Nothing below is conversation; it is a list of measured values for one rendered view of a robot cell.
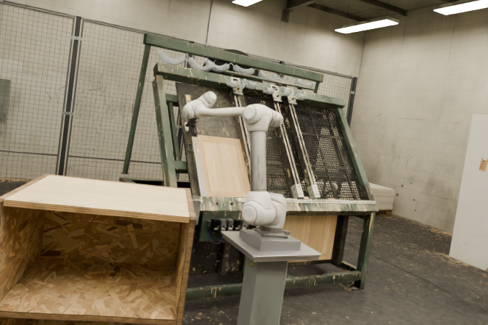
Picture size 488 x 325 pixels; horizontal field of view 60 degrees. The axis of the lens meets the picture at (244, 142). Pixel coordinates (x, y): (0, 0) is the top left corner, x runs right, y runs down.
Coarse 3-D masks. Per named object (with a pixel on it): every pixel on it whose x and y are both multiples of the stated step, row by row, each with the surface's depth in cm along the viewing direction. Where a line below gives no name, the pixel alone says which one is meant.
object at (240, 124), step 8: (232, 80) 396; (232, 88) 391; (240, 88) 387; (232, 96) 394; (232, 104) 393; (240, 104) 391; (240, 120) 381; (240, 128) 377; (240, 136) 376; (248, 144) 371; (248, 152) 368; (248, 160) 362; (248, 168) 360; (248, 176) 359
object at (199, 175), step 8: (184, 96) 366; (184, 104) 365; (192, 136) 348; (192, 144) 344; (192, 152) 343; (200, 160) 340; (200, 168) 336; (200, 176) 333; (200, 184) 329; (200, 192) 325
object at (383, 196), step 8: (304, 184) 750; (376, 184) 892; (376, 192) 826; (384, 192) 836; (392, 192) 846; (376, 200) 830; (384, 200) 839; (392, 200) 848; (384, 208) 840; (392, 208) 850; (384, 216) 844
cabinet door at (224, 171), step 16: (208, 144) 356; (224, 144) 365; (240, 144) 374; (208, 160) 347; (224, 160) 356; (240, 160) 365; (208, 176) 339; (224, 176) 348; (240, 176) 356; (208, 192) 332; (224, 192) 340; (240, 192) 348
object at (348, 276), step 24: (360, 216) 430; (336, 240) 433; (192, 264) 349; (216, 264) 361; (240, 264) 373; (288, 264) 403; (312, 264) 420; (336, 264) 460; (360, 264) 432; (192, 288) 329; (216, 288) 336; (240, 288) 348; (288, 288) 375; (360, 288) 425
